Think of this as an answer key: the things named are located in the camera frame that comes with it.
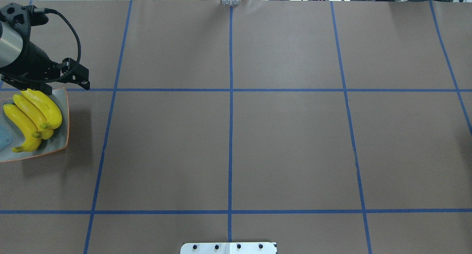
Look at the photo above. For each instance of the yellow banana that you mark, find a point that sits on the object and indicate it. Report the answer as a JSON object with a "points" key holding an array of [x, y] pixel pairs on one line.
{"points": [[50, 110], [42, 131], [25, 125]]}

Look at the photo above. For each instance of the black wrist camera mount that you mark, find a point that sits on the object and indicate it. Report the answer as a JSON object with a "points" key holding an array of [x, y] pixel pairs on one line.
{"points": [[21, 19]]}

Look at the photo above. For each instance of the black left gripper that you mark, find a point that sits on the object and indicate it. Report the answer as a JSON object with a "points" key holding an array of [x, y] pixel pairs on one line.
{"points": [[34, 59]]}

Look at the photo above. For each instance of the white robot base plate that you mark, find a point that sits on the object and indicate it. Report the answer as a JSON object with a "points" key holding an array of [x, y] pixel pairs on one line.
{"points": [[230, 248]]}

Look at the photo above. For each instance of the blue square ceramic plate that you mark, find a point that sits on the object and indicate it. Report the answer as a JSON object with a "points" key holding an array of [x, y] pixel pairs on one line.
{"points": [[11, 136]]}

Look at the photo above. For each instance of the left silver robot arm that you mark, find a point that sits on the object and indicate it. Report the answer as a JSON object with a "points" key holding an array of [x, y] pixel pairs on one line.
{"points": [[25, 66]]}

